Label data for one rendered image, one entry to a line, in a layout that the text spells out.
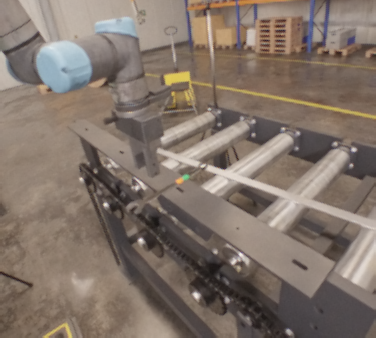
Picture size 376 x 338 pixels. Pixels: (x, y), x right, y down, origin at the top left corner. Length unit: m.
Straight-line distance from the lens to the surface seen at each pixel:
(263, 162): 1.30
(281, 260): 0.53
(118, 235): 1.73
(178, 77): 5.73
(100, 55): 0.46
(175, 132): 1.64
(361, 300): 0.53
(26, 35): 0.54
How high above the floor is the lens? 1.59
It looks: 29 degrees down
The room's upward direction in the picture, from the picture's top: 8 degrees counter-clockwise
